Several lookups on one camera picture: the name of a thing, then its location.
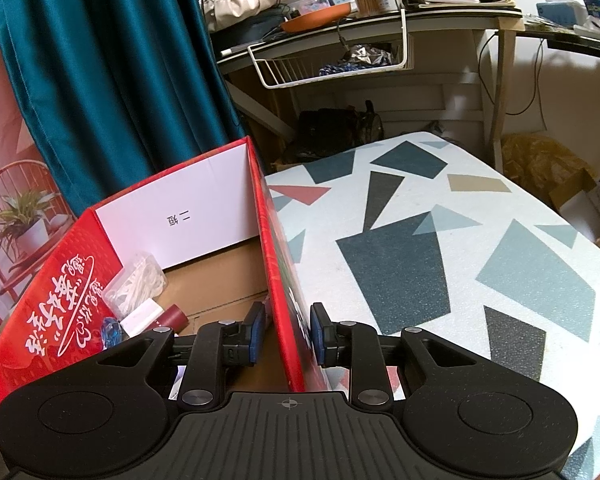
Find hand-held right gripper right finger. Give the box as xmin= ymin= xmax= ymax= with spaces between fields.
xmin=310 ymin=301 xmax=481 ymax=409

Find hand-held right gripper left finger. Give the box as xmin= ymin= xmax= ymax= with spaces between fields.
xmin=94 ymin=301 xmax=268 ymax=411

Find small white box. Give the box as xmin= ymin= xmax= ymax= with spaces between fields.
xmin=120 ymin=298 xmax=164 ymax=339

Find red cardboard box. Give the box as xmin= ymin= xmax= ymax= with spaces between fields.
xmin=0 ymin=135 xmax=331 ymax=438

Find clear floss pick box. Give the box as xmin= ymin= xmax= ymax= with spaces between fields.
xmin=102 ymin=254 xmax=169 ymax=319

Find geometric patterned table cover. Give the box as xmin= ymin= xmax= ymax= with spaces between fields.
xmin=262 ymin=131 xmax=600 ymax=480

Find black bag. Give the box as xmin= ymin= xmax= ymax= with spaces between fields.
xmin=295 ymin=101 xmax=386 ymax=161

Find dark blue patterned bundle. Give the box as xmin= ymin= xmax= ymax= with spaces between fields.
xmin=319 ymin=44 xmax=401 ymax=79

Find yellow plastic bag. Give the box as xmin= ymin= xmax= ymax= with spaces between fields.
xmin=500 ymin=132 xmax=599 ymax=199

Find brown cardboard box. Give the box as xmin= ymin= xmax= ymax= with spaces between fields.
xmin=550 ymin=167 xmax=600 ymax=257

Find printed room backdrop cloth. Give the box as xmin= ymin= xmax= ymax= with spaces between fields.
xmin=0 ymin=0 xmax=82 ymax=337

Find blue curtain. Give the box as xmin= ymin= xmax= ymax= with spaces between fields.
xmin=0 ymin=0 xmax=247 ymax=217

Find orange bowl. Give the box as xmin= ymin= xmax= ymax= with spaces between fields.
xmin=280 ymin=2 xmax=354 ymax=34

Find grey vanity desk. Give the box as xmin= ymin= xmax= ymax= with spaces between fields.
xmin=215 ymin=7 xmax=526 ymax=172

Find black desk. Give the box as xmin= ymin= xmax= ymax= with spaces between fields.
xmin=517 ymin=26 xmax=600 ymax=69

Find teal tissue box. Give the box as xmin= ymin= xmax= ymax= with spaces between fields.
xmin=536 ymin=0 xmax=587 ymax=26

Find white wire basket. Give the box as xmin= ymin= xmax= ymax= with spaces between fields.
xmin=247 ymin=7 xmax=416 ymax=91

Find cream drawstring bag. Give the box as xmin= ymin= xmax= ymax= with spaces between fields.
xmin=200 ymin=0 xmax=284 ymax=34

